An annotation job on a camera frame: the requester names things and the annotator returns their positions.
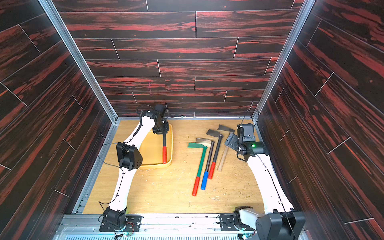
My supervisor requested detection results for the green hoe red grip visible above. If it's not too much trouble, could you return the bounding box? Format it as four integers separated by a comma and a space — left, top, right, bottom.
188, 143, 208, 197

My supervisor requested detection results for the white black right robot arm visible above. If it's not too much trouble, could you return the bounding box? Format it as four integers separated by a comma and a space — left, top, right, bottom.
225, 124, 306, 240

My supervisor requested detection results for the steel hoe blue grip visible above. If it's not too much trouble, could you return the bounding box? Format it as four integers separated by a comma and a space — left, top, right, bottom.
196, 138, 215, 190

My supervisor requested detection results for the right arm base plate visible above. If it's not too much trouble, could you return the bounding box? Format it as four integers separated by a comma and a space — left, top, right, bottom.
216, 214, 256, 232

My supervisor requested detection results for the yellow plastic storage tray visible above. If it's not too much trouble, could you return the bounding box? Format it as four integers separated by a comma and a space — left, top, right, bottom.
139, 124, 173, 170

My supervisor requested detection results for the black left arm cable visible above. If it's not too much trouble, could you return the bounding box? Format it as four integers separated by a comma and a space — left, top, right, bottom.
97, 104, 157, 211

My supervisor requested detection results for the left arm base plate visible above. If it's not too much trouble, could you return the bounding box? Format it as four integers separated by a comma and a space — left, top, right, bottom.
99, 215, 143, 233

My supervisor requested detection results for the wooden handle hoe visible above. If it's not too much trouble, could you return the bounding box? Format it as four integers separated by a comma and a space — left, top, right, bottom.
218, 125, 235, 172

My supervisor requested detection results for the black hoe red grip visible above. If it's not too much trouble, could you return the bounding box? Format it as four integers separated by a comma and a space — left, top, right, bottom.
163, 132, 168, 164

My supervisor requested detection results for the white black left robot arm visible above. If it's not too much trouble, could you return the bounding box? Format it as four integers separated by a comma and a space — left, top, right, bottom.
101, 105, 169, 232

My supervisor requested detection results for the dark hoe red grip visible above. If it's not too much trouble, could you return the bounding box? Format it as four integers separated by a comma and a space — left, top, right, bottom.
206, 129, 223, 180

